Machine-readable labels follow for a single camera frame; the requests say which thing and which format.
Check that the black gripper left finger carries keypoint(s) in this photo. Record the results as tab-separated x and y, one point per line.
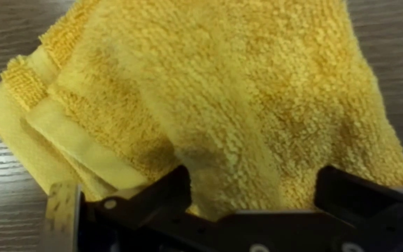
118	224

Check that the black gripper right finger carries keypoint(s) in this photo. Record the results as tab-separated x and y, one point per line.
373	212

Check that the yellow towel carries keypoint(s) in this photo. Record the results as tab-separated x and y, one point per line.
253	97

